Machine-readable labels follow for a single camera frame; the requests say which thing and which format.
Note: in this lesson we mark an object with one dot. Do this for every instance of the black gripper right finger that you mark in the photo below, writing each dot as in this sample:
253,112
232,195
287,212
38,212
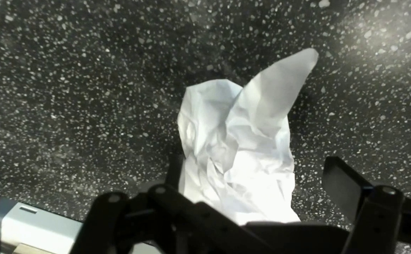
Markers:
378,221

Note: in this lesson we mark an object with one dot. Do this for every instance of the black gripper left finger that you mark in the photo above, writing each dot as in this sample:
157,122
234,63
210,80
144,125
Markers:
195,221

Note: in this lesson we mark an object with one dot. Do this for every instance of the white tissue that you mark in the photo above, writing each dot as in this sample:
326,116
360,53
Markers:
241,150

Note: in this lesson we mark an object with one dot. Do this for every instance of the white oblong device grey end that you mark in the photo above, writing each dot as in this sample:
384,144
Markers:
39,231

